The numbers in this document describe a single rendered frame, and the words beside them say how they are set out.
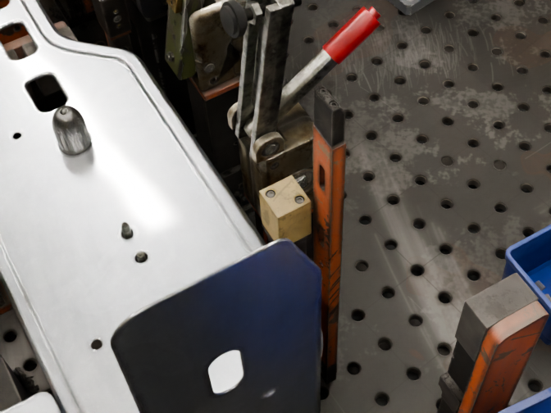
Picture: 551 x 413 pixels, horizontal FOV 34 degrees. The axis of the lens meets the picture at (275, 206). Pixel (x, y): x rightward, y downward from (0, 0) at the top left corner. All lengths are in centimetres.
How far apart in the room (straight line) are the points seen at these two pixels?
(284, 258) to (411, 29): 100
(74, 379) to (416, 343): 48
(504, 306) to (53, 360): 40
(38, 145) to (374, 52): 62
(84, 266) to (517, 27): 84
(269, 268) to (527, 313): 20
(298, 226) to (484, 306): 26
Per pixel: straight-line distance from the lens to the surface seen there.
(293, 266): 46
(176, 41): 96
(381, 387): 109
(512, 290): 59
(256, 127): 79
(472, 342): 60
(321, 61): 80
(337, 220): 78
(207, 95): 100
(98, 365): 79
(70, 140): 90
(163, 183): 88
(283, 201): 77
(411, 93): 134
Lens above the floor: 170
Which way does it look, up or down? 56 degrees down
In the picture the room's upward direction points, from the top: 4 degrees counter-clockwise
